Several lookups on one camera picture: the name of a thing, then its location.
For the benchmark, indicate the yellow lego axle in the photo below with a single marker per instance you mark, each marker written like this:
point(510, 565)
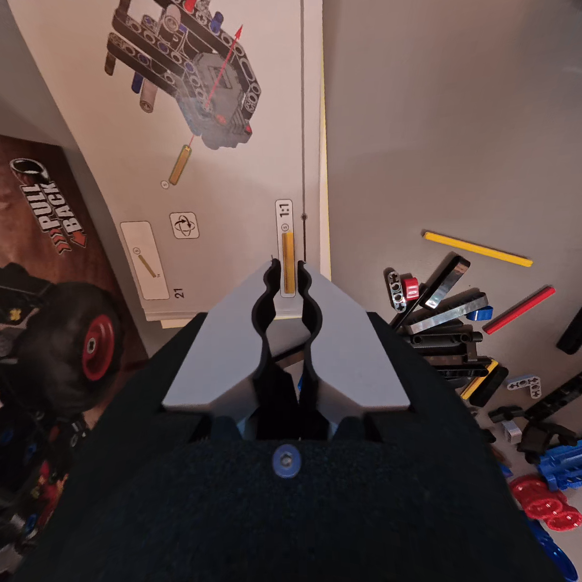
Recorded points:
point(477, 249)

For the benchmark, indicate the heap of black lego pieces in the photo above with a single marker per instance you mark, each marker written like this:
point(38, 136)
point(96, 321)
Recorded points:
point(541, 432)

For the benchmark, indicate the blue curved lego piece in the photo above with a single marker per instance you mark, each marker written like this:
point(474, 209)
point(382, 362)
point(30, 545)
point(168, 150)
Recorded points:
point(550, 554)

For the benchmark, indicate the red lego axle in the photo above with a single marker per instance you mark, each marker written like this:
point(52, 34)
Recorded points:
point(518, 309)

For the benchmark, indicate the black long rod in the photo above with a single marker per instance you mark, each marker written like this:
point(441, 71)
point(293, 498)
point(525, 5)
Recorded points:
point(288, 354)

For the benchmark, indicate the monster truck lego box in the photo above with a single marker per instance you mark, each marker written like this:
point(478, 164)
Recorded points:
point(54, 318)

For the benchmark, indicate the scattered dark lego parts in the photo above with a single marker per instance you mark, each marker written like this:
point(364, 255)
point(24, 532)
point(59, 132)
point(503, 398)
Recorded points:
point(445, 327)

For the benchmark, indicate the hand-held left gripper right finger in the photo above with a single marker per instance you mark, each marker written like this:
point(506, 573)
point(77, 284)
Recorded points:
point(359, 363)

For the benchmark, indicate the blue lego panel piece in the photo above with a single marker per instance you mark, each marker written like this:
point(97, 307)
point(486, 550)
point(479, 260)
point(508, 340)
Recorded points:
point(561, 463)

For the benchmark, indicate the lego instruction booklet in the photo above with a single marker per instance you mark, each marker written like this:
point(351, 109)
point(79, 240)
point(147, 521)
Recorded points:
point(204, 182)

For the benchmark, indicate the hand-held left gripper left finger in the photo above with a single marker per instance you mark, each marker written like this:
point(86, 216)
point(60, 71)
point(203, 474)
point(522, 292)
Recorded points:
point(213, 363)

